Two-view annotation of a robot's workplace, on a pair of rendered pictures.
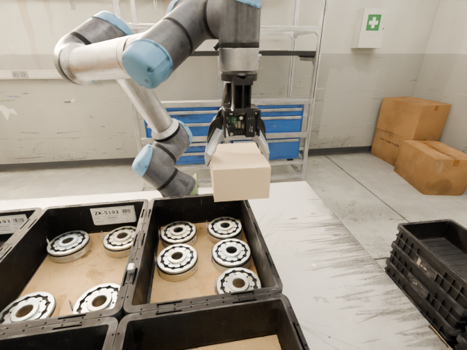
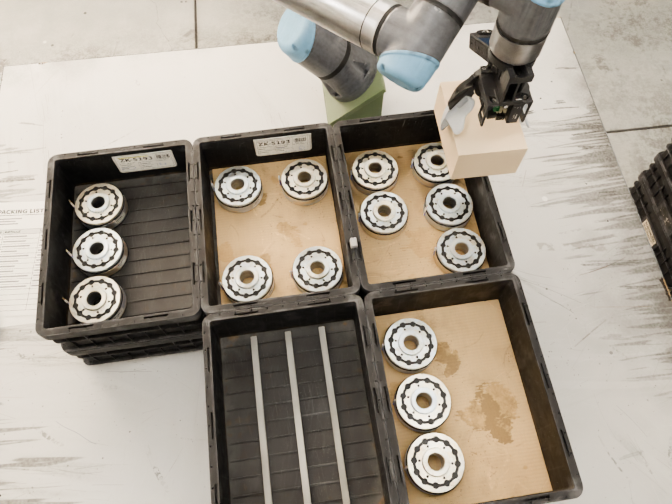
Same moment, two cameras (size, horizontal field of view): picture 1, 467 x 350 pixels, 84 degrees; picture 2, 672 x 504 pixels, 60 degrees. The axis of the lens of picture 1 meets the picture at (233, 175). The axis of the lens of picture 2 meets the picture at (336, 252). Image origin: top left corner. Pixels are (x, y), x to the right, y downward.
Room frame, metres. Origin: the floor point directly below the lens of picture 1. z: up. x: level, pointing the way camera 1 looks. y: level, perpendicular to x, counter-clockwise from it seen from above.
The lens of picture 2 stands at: (-0.09, 0.24, 1.94)
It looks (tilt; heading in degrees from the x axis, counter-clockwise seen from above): 65 degrees down; 1
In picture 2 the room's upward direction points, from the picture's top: straight up
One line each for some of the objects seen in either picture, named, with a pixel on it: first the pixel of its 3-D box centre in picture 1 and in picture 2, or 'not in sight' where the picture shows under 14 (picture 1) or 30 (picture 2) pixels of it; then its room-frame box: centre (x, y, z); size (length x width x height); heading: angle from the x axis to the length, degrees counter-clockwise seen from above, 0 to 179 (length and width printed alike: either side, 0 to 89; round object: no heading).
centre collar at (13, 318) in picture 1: (24, 311); (246, 277); (0.35, 0.42, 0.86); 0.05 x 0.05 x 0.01
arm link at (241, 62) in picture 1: (240, 61); (520, 37); (0.54, -0.01, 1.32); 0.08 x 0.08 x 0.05
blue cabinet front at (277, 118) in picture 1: (266, 134); not in sight; (2.49, -0.33, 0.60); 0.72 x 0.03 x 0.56; 98
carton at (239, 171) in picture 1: (236, 169); (477, 127); (0.56, -0.01, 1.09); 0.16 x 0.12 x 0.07; 8
